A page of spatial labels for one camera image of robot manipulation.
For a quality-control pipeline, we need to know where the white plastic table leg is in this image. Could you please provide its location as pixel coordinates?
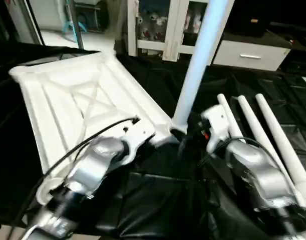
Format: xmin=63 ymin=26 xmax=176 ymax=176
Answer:
xmin=216 ymin=93 xmax=243 ymax=143
xmin=236 ymin=95 xmax=306 ymax=208
xmin=255 ymin=93 xmax=306 ymax=187
xmin=170 ymin=0 xmax=236 ymax=137

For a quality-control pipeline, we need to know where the white plastic table top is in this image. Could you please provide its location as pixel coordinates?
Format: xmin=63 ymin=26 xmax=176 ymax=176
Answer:
xmin=9 ymin=51 xmax=181 ymax=207

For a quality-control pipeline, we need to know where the black table mat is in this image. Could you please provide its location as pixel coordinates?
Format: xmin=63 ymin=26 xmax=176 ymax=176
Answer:
xmin=0 ymin=42 xmax=306 ymax=240

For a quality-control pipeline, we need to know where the white drawer unit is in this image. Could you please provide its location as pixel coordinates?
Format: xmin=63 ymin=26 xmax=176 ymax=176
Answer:
xmin=211 ymin=38 xmax=286 ymax=71

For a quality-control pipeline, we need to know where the white glass door cabinet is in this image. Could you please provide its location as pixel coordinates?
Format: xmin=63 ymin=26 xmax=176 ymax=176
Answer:
xmin=126 ymin=0 xmax=234 ymax=61

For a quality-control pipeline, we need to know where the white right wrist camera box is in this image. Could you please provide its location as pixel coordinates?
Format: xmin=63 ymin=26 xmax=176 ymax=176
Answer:
xmin=200 ymin=103 xmax=232 ymax=152

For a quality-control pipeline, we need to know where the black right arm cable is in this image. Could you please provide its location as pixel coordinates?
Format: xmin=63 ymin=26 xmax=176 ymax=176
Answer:
xmin=195 ymin=135 xmax=273 ymax=168

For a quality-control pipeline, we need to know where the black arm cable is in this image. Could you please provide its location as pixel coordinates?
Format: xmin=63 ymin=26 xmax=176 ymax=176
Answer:
xmin=13 ymin=117 xmax=141 ymax=232
xmin=195 ymin=135 xmax=273 ymax=168

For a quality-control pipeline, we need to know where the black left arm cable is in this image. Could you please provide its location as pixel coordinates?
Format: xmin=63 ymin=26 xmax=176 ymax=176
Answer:
xmin=13 ymin=117 xmax=141 ymax=232

